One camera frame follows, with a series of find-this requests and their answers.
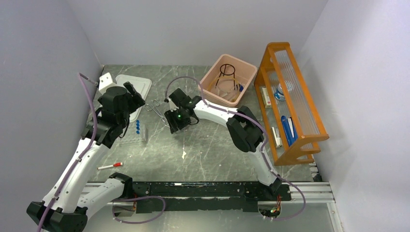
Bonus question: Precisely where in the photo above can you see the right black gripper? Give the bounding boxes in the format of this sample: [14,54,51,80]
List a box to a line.
[164,107,190,134]

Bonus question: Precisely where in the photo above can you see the metal crucible tongs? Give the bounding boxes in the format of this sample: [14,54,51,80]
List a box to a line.
[145,100,170,128]

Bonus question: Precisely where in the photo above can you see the yellow rubber tube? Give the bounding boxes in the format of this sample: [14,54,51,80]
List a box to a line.
[207,77,240,97]

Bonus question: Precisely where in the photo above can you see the black iron ring stand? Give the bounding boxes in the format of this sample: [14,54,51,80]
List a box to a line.
[214,63,236,90]

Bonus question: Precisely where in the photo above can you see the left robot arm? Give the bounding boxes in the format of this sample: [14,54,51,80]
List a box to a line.
[27,82,145,232]

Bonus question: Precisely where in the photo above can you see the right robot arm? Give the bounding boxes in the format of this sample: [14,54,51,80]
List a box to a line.
[164,88,282,200]

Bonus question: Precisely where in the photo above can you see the white plastic tray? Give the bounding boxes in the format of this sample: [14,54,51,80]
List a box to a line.
[115,74,152,123]

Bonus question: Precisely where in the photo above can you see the clear well plate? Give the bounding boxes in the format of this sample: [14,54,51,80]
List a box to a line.
[118,124,147,145]

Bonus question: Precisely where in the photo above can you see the pink plastic bin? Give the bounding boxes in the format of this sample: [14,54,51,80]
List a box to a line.
[197,54,257,108]

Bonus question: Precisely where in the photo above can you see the red white marker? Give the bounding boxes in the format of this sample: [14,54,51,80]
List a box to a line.
[97,162,123,171]

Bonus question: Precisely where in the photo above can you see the small white box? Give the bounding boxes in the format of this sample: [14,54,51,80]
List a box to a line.
[261,87,272,108]

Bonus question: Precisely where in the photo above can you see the white blue bottle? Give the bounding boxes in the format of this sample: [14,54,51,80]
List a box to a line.
[274,81,293,101]

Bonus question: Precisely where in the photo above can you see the blue pen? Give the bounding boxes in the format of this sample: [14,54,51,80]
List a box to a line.
[280,116,298,147]

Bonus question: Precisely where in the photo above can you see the orange wooden rack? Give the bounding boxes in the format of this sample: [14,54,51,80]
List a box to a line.
[254,42,329,166]

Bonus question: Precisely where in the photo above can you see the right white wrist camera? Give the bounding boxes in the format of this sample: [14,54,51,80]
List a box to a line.
[166,98,178,112]

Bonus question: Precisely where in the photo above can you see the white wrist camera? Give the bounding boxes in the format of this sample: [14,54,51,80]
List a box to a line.
[166,98,178,112]
[98,72,117,94]

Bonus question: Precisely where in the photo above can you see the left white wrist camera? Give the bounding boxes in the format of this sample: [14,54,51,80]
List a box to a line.
[98,72,117,94]

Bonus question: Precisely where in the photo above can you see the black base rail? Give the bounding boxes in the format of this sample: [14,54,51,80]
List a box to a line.
[80,181,334,214]

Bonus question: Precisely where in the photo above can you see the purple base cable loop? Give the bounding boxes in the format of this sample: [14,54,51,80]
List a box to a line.
[111,195,167,224]

